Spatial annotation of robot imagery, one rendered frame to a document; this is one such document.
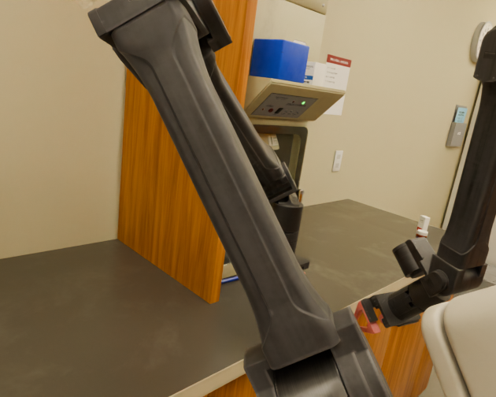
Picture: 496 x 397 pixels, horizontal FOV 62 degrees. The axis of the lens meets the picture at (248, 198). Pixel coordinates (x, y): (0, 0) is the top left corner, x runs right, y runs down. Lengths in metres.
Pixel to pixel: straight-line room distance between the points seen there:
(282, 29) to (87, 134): 0.64
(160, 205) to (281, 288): 0.90
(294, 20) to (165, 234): 0.68
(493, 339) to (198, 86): 0.31
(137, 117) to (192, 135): 0.96
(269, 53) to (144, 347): 0.72
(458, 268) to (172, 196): 0.72
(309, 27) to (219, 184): 0.98
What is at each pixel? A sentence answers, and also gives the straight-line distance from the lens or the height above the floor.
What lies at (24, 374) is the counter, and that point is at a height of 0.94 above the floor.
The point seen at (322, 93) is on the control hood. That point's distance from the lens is 1.16.
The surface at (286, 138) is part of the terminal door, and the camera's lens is 1.23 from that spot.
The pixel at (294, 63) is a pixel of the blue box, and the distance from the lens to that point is 1.06.
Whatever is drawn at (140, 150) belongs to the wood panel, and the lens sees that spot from 1.28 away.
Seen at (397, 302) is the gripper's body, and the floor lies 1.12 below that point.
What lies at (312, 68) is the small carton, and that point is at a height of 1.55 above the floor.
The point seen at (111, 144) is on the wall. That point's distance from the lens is 1.39.
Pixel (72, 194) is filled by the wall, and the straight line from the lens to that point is 1.38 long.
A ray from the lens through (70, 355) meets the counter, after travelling 0.93.
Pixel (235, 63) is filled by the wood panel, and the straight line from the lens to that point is 0.96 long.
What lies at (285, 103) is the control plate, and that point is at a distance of 1.11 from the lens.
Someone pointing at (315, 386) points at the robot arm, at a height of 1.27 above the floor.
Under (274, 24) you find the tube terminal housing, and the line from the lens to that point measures 1.16.
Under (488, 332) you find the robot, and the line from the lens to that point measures 0.39.
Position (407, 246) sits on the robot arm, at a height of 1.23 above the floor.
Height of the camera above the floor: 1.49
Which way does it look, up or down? 15 degrees down
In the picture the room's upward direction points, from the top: 8 degrees clockwise
